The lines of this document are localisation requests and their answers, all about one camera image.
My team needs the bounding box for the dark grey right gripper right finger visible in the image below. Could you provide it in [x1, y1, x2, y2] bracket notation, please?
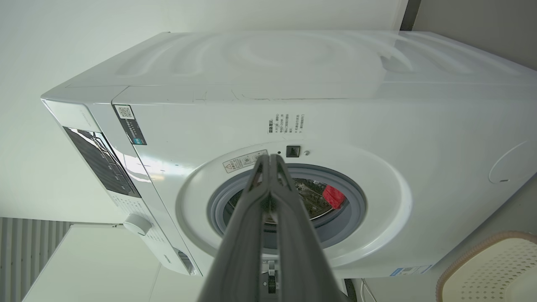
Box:
[272, 154, 349, 302]

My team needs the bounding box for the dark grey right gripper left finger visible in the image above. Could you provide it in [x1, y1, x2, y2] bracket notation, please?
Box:
[197, 154, 272, 302]

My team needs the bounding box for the red garment with white print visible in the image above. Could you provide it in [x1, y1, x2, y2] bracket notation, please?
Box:
[322, 185, 347, 209]

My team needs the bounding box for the stainless steel washing machine drum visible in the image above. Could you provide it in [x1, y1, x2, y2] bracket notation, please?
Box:
[227, 177, 347, 221]

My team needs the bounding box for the white round control knob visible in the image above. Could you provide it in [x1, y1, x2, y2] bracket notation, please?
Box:
[123, 214, 152, 236]

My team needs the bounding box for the black glossy control display panel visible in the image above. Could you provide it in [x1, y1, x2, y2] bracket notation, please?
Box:
[63, 126, 141, 198]

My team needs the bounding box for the beige perforated laundry basket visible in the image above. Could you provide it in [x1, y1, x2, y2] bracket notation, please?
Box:
[435, 231, 537, 302]

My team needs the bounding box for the metal door hinge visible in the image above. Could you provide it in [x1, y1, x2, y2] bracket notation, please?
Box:
[262, 259, 279, 294]

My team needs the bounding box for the grey warning sticker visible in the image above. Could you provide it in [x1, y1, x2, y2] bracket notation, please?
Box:
[222, 150, 268, 174]

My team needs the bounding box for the blue energy label sticker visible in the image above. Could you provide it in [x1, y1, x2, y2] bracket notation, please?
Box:
[389, 265, 433, 277]

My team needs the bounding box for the printed text label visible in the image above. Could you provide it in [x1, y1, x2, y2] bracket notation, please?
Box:
[268, 113, 306, 135]

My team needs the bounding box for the white cabinet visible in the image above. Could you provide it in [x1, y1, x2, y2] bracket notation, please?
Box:
[21, 224, 204, 302]

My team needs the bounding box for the white front-load washing machine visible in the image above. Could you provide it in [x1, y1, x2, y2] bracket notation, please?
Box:
[41, 30, 537, 279]

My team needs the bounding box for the dark QR code sticker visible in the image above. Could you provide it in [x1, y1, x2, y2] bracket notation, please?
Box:
[114, 105, 147, 146]

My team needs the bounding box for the grey slatted panel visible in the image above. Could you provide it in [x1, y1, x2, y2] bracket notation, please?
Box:
[0, 217, 72, 302]

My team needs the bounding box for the round filter cover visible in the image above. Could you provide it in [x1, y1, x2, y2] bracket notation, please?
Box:
[489, 141, 537, 184]

